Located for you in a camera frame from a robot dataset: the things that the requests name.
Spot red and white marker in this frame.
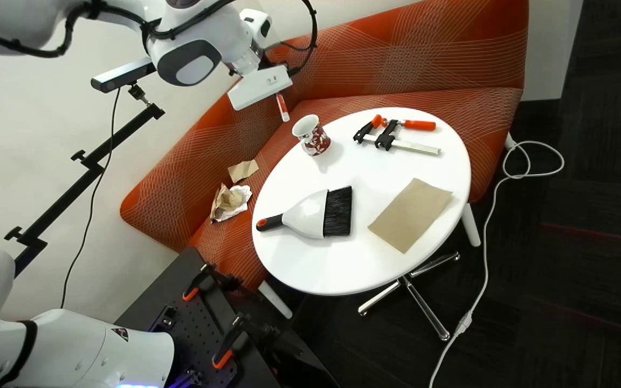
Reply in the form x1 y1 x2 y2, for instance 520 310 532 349
276 95 290 123

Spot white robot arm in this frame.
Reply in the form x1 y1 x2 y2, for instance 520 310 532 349
0 0 293 388

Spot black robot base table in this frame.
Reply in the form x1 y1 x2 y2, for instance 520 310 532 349
119 247 339 388

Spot red and white mug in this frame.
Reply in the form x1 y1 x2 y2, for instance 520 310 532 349
290 115 331 158

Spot white hand brush black bristles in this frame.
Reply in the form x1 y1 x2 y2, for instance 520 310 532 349
253 186 354 239

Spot round white table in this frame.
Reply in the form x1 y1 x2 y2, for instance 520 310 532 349
252 108 480 299

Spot brown paper scrap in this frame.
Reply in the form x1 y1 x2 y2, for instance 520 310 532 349
226 160 258 183

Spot crumpled white paper wrapper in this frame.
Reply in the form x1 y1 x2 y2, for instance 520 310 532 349
209 186 252 222

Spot large black orange bar clamp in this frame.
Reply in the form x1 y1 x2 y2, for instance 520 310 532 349
373 119 439 156

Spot small black orange clamp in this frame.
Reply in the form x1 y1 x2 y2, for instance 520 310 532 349
354 115 385 144

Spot tan cardboard sheet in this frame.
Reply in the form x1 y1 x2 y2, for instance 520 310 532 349
369 178 453 253

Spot orange clamp on base rear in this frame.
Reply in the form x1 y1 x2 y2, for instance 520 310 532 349
180 262 215 302

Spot orange clamp on base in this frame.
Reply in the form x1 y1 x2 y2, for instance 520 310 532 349
180 262 215 302
210 316 246 371

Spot orange clamp on base front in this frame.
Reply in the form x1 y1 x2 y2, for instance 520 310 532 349
210 316 246 371

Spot orange corner sofa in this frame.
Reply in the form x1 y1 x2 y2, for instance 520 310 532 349
121 0 528 290

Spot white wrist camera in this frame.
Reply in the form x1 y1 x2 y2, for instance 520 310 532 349
226 64 290 110

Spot white power cable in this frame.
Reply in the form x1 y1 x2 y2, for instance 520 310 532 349
427 132 567 388

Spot black stereo camera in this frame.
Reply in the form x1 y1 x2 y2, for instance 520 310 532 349
91 59 155 93

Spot black camera stand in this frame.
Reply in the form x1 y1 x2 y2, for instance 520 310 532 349
3 84 163 274

